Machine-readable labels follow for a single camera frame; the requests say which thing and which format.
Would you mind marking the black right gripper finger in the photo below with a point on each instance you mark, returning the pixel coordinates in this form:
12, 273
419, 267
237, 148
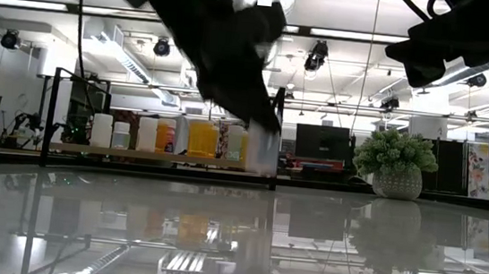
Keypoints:
401, 51
423, 73

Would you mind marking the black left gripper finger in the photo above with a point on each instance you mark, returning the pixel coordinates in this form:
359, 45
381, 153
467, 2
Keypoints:
261, 102
234, 100

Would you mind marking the pink bottle white cap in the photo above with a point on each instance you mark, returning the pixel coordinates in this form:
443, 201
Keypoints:
171, 141

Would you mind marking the tall white bottle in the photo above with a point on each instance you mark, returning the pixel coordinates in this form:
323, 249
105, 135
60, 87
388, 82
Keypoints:
147, 135
102, 131

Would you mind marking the small translucent bottle white cap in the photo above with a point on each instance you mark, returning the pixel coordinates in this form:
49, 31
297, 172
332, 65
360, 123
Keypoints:
121, 136

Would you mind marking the black background robot arm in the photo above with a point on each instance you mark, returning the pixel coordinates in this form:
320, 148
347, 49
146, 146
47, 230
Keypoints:
30, 123

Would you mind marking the green potted plant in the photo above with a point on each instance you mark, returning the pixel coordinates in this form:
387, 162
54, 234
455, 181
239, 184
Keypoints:
395, 156

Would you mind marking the black cabinet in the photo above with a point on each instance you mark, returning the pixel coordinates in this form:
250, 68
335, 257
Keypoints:
448, 165

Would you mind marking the dark equipment rack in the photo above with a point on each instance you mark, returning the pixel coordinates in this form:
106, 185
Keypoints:
84, 99

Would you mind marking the black ceiling camera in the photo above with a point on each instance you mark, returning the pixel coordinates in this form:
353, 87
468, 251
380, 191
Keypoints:
161, 47
390, 101
11, 39
476, 79
316, 56

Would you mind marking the black shelf frame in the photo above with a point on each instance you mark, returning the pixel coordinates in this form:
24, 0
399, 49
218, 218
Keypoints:
52, 114

